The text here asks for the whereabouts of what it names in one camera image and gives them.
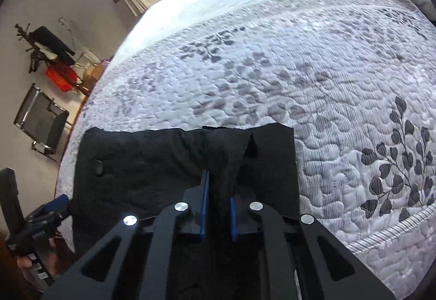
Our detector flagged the person's left hand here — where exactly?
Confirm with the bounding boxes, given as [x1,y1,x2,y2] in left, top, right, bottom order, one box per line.
[16,238,59,284]

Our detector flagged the wooden coat rack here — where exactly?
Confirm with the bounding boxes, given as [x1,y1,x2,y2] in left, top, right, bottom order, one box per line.
[15,24,90,97]

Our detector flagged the black mesh metal chair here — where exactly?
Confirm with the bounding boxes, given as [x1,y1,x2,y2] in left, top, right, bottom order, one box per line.
[13,83,72,163]

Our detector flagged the white quilted mattress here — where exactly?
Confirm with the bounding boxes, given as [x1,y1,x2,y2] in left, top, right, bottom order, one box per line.
[56,0,435,299]

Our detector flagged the black pants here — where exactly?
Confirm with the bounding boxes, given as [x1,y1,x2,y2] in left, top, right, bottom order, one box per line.
[71,124,299,255]

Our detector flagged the black hanging jacket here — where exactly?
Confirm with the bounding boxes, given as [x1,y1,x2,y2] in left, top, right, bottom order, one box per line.
[29,26,75,56]

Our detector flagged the cardboard box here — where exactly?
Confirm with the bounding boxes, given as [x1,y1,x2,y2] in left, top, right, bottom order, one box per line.
[83,63,106,81]

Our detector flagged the red bag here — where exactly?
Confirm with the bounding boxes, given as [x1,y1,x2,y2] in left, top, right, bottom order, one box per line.
[45,63,78,93]

